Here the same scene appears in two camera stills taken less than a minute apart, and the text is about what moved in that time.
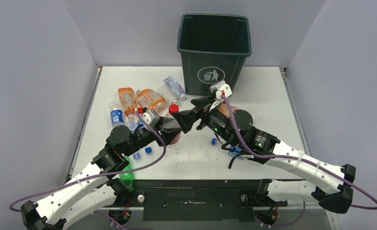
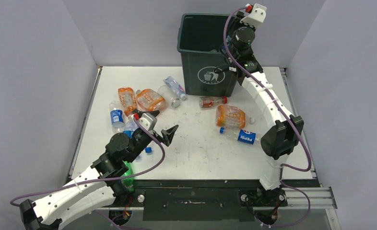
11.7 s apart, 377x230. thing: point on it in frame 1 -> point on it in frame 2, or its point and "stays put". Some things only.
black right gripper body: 213,118 -> 235,24
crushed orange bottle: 149,99 stays put
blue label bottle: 116,114 stays put
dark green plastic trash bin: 214,48 stays put
